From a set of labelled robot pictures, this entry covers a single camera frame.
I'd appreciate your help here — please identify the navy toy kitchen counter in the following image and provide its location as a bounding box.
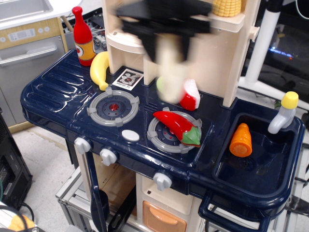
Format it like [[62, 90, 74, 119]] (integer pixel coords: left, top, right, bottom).
[[21, 51, 305, 220]]

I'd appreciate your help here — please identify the grey left stove burner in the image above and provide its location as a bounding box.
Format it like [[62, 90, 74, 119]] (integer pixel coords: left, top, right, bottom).
[[87, 87, 140, 127]]

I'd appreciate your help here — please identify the wooden toy dishwasher cabinet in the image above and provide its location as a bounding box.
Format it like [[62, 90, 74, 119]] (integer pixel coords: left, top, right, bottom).
[[0, 0, 68, 128]]

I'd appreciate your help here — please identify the red toy chili pepper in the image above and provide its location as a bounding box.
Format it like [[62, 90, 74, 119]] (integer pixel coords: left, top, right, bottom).
[[153, 111, 201, 147]]

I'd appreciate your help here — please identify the cream toy kitchen tower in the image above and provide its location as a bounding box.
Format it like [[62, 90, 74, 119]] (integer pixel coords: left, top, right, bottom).
[[102, 0, 260, 107]]

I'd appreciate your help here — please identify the grey left stove knob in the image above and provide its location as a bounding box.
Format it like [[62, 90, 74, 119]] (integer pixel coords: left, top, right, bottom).
[[74, 137, 91, 154]]

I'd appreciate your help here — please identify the white pipe stand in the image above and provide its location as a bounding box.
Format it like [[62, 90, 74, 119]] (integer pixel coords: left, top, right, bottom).
[[239, 0, 309, 110]]

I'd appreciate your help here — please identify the grey oval stove button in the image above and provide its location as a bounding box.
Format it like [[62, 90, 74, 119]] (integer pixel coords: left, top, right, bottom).
[[121, 130, 140, 142]]

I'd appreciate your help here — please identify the orange toy drawer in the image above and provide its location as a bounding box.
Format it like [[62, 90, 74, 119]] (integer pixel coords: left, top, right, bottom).
[[142, 201, 187, 232]]

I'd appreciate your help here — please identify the black white sticker label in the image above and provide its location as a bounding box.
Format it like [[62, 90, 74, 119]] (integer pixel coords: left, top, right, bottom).
[[112, 68, 144, 91]]

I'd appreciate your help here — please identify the red toy ketchup bottle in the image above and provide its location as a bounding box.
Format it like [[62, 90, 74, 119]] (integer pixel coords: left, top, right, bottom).
[[72, 6, 96, 67]]

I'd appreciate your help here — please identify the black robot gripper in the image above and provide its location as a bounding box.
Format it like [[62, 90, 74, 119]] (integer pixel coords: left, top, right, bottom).
[[116, 0, 212, 62]]

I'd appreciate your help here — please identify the grey stove knob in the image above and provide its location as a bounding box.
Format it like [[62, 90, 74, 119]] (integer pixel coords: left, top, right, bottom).
[[74, 137, 91, 154], [153, 173, 172, 191], [99, 148, 117, 166]]

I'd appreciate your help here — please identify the navy toy ladle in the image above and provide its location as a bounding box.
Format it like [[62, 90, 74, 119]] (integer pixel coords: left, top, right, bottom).
[[85, 151, 108, 232]]

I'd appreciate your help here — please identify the yellow toy corn cob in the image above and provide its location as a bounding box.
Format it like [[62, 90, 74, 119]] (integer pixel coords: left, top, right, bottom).
[[212, 0, 242, 17]]

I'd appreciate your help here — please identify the red white toy apple slice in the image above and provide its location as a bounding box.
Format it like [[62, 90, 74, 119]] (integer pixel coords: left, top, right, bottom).
[[179, 79, 201, 111]]

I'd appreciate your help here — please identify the cream toy detergent jug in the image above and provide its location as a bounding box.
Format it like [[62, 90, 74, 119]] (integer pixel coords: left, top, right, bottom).
[[156, 33, 186, 104]]

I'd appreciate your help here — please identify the grey toy faucet yellow cap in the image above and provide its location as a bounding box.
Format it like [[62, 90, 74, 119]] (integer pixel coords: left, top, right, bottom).
[[268, 91, 299, 134]]

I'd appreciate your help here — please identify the grey right stove knob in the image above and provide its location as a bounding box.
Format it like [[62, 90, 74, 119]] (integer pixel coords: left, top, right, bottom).
[[153, 173, 172, 191]]

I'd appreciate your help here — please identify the grey middle stove knob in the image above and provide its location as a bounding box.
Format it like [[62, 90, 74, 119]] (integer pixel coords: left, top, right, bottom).
[[99, 148, 117, 166]]

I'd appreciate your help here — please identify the orange toy carrot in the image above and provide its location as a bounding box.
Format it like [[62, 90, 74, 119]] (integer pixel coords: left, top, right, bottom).
[[229, 123, 253, 158]]

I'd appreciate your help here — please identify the navy towel rail handle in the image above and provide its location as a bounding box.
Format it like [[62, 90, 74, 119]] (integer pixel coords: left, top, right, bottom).
[[198, 192, 272, 232]]

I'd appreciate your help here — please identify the green toy pear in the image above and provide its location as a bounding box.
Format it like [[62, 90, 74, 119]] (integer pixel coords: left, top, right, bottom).
[[156, 76, 164, 93]]

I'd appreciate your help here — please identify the aluminium extrusion frame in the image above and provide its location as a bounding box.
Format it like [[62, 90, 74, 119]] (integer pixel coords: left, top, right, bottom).
[[56, 168, 94, 232]]

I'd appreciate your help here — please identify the grey stove burner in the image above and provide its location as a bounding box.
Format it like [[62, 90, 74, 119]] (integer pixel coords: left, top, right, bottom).
[[147, 107, 202, 154], [87, 87, 140, 127]]

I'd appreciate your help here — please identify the yellow toy banana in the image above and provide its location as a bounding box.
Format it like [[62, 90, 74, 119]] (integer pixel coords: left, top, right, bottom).
[[90, 51, 109, 91]]

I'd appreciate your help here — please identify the black computer case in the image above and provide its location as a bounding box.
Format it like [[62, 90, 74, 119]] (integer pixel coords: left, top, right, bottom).
[[0, 117, 32, 209]]

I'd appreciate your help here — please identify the grey right stove burner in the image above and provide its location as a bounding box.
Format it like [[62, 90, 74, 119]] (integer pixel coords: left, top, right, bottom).
[[147, 107, 202, 154]]

